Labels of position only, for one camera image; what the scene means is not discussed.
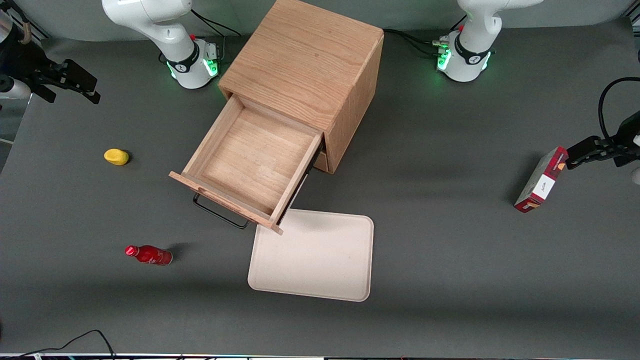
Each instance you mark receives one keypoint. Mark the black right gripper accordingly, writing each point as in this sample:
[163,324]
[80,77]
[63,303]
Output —
[21,59]

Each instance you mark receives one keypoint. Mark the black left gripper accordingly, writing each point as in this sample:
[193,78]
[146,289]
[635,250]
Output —
[628,136]

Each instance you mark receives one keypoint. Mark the wooden drawer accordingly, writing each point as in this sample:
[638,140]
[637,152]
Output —
[250,155]

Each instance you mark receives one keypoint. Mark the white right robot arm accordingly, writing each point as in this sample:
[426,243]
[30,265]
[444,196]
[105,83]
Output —
[160,30]

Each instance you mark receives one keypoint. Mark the wooden drawer cabinet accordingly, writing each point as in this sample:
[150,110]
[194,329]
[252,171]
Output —
[305,60]

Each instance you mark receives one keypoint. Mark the red and white box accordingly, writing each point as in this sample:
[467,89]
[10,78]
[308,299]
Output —
[542,182]

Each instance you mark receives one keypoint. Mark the yellow lemon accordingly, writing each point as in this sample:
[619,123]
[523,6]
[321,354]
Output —
[116,156]

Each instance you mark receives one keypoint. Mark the black metal stand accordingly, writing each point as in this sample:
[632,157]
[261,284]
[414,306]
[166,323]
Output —
[30,20]

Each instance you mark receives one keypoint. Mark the red bottle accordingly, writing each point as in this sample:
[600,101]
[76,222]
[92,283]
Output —
[150,255]

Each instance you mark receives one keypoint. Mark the beige plastic tray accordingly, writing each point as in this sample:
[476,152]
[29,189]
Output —
[312,255]

